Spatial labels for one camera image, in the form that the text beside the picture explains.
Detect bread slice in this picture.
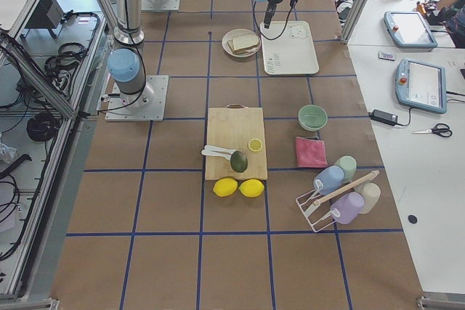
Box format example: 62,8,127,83
227,40,235,53
232,34,259,54

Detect white round plate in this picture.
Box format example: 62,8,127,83
222,29,261,58

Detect bread slice on plate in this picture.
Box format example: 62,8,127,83
227,40,235,53

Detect cream bear tray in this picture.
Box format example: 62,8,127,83
260,20,320,76

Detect light green bowl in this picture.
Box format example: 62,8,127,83
298,104,328,131

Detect wooden cutting board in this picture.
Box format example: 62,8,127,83
205,107,268,180

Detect lemon half slice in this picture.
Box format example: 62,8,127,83
248,138,263,152

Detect upper teach pendant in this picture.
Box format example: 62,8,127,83
384,12,438,51

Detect teach pendant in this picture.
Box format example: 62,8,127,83
384,12,438,51
395,59,447,114

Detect pink cloth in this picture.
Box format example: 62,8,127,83
295,136,328,168

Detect black power adapter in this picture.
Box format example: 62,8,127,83
368,109,398,126

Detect white plastic knife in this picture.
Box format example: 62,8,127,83
201,144,236,160

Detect green avocado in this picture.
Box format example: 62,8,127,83
230,150,248,173

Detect green cup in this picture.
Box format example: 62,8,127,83
334,155,357,183

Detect lower teach pendant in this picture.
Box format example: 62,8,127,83
395,59,447,114

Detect right yellow lemon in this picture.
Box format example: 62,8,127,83
239,179,264,198

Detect yellow lemon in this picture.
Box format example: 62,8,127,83
239,179,264,198
213,178,238,197

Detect blue cup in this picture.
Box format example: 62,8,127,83
313,166,344,195

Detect left yellow lemon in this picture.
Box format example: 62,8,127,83
213,178,238,197

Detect wooden rack rod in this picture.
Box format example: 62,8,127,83
312,170,379,206

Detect cream cup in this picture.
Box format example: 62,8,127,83
355,182,381,214

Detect purple cup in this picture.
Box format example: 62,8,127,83
330,192,365,224

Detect white wire cup rack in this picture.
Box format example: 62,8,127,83
295,187,335,233

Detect black handled scissors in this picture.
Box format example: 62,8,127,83
413,123,453,138

